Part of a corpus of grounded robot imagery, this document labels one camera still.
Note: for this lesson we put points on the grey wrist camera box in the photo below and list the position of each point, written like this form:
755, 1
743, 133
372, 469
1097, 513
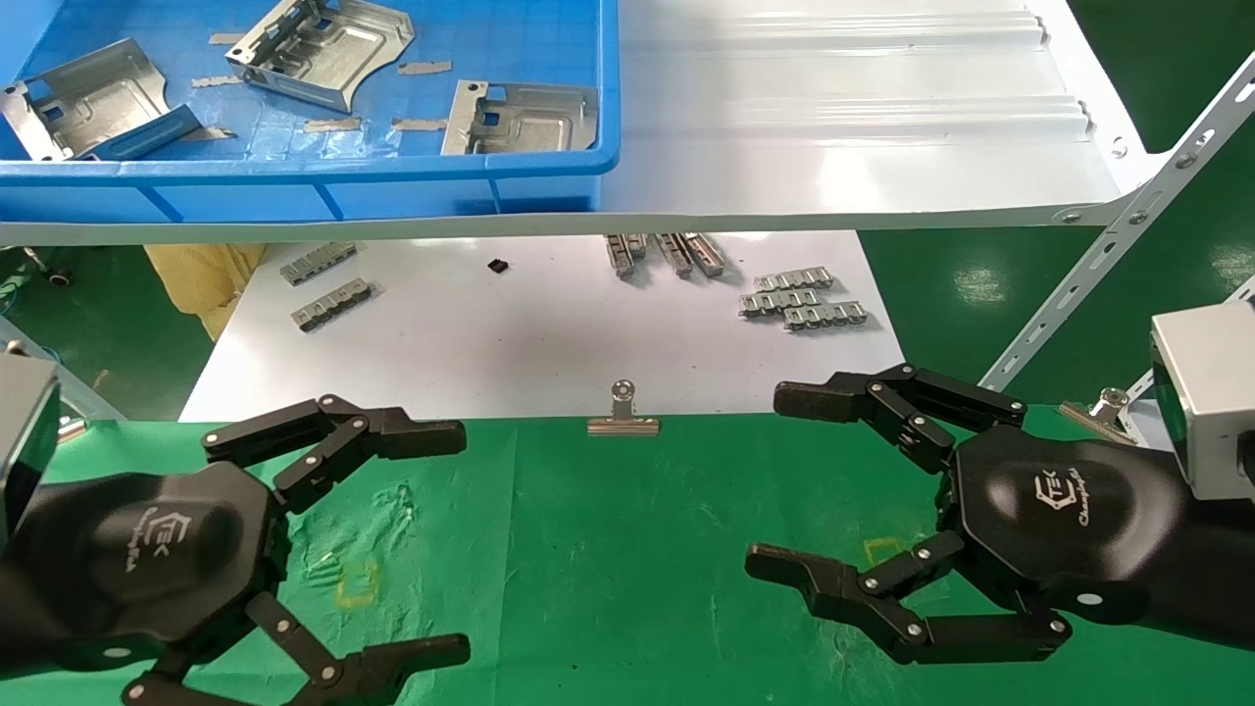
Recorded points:
25, 441
1211, 392

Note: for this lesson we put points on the green table mat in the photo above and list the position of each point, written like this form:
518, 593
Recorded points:
627, 569

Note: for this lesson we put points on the grey metal frame bar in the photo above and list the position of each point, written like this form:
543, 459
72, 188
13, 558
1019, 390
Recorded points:
59, 373

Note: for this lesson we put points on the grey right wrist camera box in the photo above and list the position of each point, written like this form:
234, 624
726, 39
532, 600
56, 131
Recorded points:
1211, 392

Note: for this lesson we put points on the black caster wheel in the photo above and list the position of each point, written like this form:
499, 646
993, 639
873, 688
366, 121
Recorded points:
57, 277

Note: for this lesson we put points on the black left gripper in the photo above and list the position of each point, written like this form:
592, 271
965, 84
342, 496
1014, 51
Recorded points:
147, 559

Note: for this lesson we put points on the white corrugated shelf sheet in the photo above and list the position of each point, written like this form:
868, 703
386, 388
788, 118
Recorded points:
843, 147

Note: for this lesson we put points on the stamped sheet metal plate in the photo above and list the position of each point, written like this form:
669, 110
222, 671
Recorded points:
324, 49
525, 123
93, 103

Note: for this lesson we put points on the white slotted metal bar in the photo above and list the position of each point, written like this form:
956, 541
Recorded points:
1108, 245
1241, 291

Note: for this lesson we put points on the yellow plastic bag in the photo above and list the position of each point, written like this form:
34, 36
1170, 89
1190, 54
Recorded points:
201, 279

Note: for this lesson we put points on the blue plastic bin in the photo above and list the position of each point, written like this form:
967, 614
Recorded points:
392, 186

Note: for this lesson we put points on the grey tape strip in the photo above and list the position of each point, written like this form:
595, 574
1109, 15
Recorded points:
425, 68
331, 125
227, 38
208, 133
419, 125
216, 80

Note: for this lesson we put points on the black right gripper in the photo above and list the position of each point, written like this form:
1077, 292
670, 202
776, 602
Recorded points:
1059, 510

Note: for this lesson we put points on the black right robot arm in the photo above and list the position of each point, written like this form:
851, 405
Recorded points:
1230, 579

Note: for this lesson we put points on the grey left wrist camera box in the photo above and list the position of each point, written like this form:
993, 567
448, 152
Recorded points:
25, 441

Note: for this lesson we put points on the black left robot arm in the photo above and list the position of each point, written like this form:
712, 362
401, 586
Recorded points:
15, 613

